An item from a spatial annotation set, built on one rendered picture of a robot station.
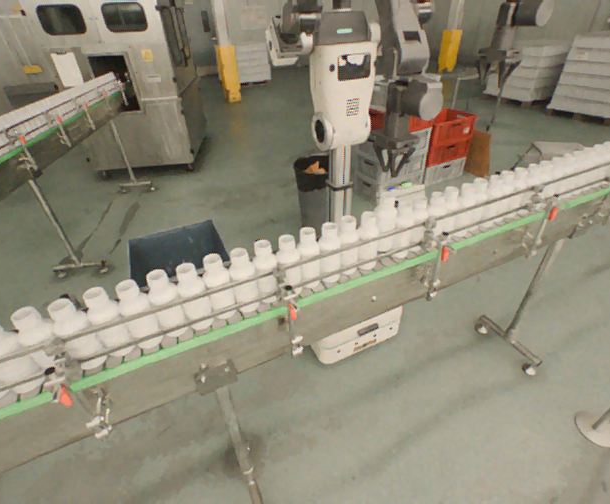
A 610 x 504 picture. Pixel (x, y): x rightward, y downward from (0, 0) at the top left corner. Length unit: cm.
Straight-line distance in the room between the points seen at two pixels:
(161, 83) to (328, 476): 389
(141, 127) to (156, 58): 77
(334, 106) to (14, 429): 130
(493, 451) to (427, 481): 34
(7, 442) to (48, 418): 8
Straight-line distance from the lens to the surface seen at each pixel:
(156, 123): 441
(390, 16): 80
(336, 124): 140
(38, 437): 98
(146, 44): 427
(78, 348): 81
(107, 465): 195
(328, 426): 177
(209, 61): 1285
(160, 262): 141
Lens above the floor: 159
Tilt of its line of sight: 36 degrees down
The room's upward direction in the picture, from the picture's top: 3 degrees counter-clockwise
